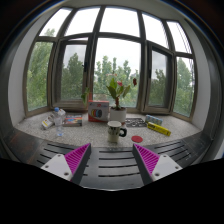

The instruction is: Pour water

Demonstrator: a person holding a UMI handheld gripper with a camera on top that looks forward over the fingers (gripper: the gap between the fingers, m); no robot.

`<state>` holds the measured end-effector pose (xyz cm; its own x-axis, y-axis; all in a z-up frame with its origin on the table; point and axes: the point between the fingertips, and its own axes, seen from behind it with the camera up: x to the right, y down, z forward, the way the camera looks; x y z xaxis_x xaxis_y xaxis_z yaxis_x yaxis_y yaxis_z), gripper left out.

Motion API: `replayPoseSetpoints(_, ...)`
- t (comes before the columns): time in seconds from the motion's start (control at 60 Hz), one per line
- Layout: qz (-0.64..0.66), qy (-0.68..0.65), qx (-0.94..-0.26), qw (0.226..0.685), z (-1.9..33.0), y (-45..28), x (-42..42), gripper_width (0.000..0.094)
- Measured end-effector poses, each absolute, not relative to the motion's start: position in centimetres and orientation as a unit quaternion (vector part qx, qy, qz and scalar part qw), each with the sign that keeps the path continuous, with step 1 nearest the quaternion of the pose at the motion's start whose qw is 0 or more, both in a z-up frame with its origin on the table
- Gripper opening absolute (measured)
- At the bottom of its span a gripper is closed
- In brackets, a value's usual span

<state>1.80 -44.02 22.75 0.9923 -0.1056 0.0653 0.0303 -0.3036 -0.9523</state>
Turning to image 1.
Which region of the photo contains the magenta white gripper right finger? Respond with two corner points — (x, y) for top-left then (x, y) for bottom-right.
(133, 144), (182, 185)

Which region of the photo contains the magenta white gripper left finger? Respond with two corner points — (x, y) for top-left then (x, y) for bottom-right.
(42, 143), (91, 185)

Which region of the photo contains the clear plastic water bottle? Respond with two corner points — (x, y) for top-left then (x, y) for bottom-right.
(54, 107), (65, 137)

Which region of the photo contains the dark slatted bench top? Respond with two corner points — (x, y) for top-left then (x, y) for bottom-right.
(3, 129), (211, 190)

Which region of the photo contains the yellow rectangular box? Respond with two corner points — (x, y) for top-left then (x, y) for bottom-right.
(147, 122), (171, 136)

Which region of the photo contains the dark colourful flat box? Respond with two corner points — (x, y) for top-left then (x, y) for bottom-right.
(63, 114), (82, 126)

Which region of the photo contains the light blue small box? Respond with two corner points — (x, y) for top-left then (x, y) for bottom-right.
(145, 115), (163, 126)

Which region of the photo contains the red white product box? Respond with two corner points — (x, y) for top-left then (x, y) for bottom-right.
(88, 100), (109, 122)

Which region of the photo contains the potted plant white pot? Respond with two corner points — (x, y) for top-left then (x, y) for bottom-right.
(107, 78), (131, 124)

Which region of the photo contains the white mug black handle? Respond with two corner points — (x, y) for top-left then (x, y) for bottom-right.
(107, 121), (127, 143)

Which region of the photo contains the bay window frame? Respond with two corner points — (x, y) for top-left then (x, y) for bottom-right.
(23, 0), (196, 119)

